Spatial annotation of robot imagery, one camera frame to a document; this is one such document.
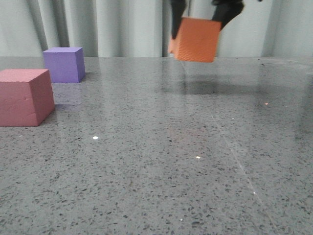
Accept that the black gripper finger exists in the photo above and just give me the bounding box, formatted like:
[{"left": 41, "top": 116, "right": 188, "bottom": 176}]
[
  {"left": 211, "top": 0, "right": 244, "bottom": 30},
  {"left": 170, "top": 0, "right": 186, "bottom": 39}
]

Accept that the orange foam cube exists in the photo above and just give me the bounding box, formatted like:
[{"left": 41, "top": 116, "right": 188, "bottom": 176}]
[{"left": 168, "top": 17, "right": 222, "bottom": 63}]

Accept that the pale green curtain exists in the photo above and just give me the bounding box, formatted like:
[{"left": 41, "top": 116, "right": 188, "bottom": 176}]
[{"left": 0, "top": 0, "right": 313, "bottom": 57}]

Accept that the purple foam cube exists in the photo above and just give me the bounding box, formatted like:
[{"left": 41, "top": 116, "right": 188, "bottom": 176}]
[{"left": 43, "top": 47, "right": 85, "bottom": 83}]

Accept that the red foam cube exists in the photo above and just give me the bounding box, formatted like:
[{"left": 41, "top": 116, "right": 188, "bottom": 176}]
[{"left": 0, "top": 69, "right": 55, "bottom": 127}]

